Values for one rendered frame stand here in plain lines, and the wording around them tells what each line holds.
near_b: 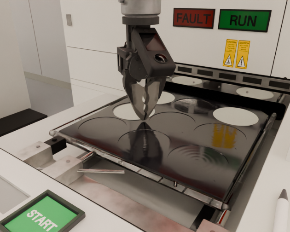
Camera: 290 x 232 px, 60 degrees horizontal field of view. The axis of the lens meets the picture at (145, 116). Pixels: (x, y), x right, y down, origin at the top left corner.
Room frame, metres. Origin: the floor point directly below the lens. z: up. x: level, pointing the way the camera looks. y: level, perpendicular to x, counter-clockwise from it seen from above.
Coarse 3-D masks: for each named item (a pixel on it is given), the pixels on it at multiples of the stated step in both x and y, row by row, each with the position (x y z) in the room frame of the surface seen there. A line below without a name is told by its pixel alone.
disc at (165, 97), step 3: (162, 93) 0.68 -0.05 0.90; (165, 93) 0.68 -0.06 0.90; (168, 93) 0.68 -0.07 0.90; (162, 96) 0.66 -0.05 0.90; (165, 96) 0.66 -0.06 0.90; (168, 96) 0.66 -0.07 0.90; (171, 96) 0.66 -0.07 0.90; (144, 99) 0.63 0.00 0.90; (159, 99) 0.63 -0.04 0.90; (162, 99) 0.63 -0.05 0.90; (165, 99) 0.63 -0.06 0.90; (168, 99) 0.63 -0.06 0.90; (171, 99) 0.63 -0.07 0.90; (159, 102) 0.61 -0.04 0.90; (162, 102) 0.61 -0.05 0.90; (165, 102) 0.61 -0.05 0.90; (168, 102) 0.61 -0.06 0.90
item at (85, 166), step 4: (84, 152) 0.45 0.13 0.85; (80, 156) 0.44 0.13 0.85; (88, 160) 0.43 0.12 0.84; (92, 160) 0.44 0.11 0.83; (96, 160) 0.45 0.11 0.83; (100, 160) 0.46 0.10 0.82; (84, 164) 0.42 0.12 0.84; (88, 164) 0.43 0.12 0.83; (92, 164) 0.44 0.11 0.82; (84, 168) 0.42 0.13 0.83; (88, 168) 0.43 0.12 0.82
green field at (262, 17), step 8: (224, 16) 0.66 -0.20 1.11; (232, 16) 0.65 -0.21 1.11; (240, 16) 0.64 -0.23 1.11; (248, 16) 0.63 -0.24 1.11; (256, 16) 0.62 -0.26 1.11; (264, 16) 0.61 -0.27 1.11; (224, 24) 0.66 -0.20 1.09; (232, 24) 0.65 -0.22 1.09; (240, 24) 0.64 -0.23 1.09; (248, 24) 0.63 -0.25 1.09; (256, 24) 0.62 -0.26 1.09; (264, 24) 0.61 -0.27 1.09
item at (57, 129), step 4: (124, 96) 0.65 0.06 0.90; (116, 100) 0.62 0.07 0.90; (120, 100) 0.62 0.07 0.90; (108, 104) 0.59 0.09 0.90; (112, 104) 0.60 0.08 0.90; (100, 108) 0.57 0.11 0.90; (104, 108) 0.57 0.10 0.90; (88, 112) 0.54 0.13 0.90; (92, 112) 0.54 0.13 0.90; (96, 112) 0.55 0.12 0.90; (84, 116) 0.52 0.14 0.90; (72, 120) 0.50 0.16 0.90; (76, 120) 0.50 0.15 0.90; (64, 124) 0.48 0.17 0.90; (68, 124) 0.48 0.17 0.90; (56, 128) 0.46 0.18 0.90; (60, 128) 0.46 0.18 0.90
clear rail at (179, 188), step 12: (72, 144) 0.41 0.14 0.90; (84, 144) 0.40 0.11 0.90; (96, 156) 0.37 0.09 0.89; (108, 156) 0.36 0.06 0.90; (132, 168) 0.33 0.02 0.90; (144, 168) 0.32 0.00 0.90; (156, 180) 0.30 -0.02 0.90; (168, 180) 0.30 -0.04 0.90; (180, 192) 0.28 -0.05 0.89; (192, 192) 0.27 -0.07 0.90; (216, 204) 0.25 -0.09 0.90
